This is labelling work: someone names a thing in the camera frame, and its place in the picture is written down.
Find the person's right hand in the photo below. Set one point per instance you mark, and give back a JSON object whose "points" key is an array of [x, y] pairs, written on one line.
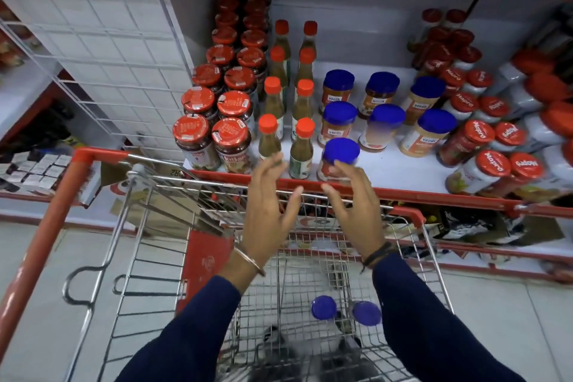
{"points": [[360, 216]]}

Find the person's left hand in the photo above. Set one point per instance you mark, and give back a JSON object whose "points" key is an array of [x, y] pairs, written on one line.
{"points": [[266, 211]]}

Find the person's right thumb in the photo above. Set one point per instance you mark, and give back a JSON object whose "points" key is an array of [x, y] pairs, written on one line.
{"points": [[333, 199]]}

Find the person's left thumb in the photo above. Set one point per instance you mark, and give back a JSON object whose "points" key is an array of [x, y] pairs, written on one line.
{"points": [[294, 201]]}

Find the person's right forearm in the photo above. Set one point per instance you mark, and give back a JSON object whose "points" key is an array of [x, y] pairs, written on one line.
{"points": [[429, 328]]}

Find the person's left forearm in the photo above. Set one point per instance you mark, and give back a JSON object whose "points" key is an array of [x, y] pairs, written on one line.
{"points": [[197, 328]]}

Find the blue-capped spread jar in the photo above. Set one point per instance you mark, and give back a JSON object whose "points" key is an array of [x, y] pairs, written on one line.
{"points": [[323, 308], [366, 313], [340, 151]]}

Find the black wrist thread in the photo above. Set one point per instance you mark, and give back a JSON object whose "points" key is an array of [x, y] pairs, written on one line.
{"points": [[378, 253]]}

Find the silver bangle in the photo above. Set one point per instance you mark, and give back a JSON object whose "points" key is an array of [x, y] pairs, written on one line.
{"points": [[251, 261]]}

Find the white shelf with red edge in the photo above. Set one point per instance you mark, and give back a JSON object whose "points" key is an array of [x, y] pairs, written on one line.
{"points": [[403, 171]]}

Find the rows of blue lid jars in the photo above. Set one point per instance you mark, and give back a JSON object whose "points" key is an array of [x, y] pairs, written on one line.
{"points": [[380, 115]]}

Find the rows of orange cap sauce bottles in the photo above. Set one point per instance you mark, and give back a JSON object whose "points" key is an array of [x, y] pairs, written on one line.
{"points": [[291, 95]]}

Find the rows of red lid pickle jars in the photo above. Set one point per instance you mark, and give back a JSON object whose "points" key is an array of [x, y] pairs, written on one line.
{"points": [[224, 95]]}

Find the brown cardboard box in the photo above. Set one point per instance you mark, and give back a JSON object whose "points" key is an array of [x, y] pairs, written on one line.
{"points": [[165, 211]]}

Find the grey shoe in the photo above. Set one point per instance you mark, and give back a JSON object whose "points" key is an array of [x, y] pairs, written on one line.
{"points": [[274, 343], [351, 346]]}

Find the dark snack packets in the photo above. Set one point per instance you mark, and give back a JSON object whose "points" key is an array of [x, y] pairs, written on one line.
{"points": [[483, 225]]}

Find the rows of red lid jam jars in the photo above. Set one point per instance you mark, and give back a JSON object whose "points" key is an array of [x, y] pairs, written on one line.
{"points": [[474, 126]]}

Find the rows of white red-capped bottles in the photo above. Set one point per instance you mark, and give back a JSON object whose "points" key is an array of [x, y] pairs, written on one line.
{"points": [[541, 113]]}

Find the pile of small white boxes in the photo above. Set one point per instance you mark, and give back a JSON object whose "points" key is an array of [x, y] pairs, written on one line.
{"points": [[33, 171]]}

